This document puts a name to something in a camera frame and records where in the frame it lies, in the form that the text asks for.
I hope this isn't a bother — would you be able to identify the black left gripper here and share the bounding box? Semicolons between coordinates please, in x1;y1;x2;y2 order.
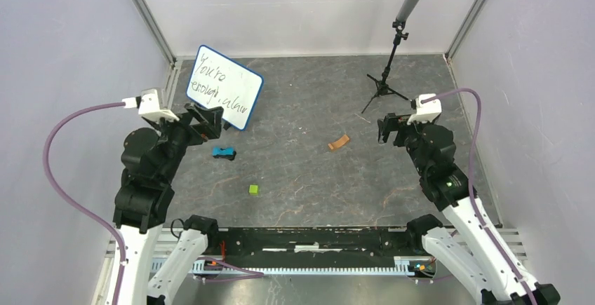
147;100;223;181

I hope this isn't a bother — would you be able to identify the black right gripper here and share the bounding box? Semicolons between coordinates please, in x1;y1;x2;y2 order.
375;112;435;175

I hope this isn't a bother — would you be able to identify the blue whiteboard eraser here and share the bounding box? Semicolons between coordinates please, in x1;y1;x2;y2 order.
212;147;236;161

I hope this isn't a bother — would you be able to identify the blue framed whiteboard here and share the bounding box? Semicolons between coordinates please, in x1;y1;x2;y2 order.
186;45;264;130

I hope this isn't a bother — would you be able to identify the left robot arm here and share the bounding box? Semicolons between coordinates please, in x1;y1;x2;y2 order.
109;100;224;304

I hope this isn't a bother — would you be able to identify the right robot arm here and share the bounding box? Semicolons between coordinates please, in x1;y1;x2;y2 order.
377;113;561;304

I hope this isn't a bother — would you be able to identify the black microphone tripod stand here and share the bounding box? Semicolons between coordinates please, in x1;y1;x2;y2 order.
361;20;410;114

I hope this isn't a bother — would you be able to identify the orange wooden block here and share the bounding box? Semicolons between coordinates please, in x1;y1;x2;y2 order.
328;134;350;151

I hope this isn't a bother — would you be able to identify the green cube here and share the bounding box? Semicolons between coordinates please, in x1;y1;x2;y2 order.
248;184;259;196

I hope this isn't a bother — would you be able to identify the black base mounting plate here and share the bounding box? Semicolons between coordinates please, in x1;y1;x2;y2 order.
204;226;432;269

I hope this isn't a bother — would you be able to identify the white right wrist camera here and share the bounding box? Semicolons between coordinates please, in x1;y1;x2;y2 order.
407;93;442;125

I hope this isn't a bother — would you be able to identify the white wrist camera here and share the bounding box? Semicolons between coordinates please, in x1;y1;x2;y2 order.
407;93;442;125
122;88;180;123

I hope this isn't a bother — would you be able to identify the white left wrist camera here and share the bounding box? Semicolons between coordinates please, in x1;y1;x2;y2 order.
122;88;180;123

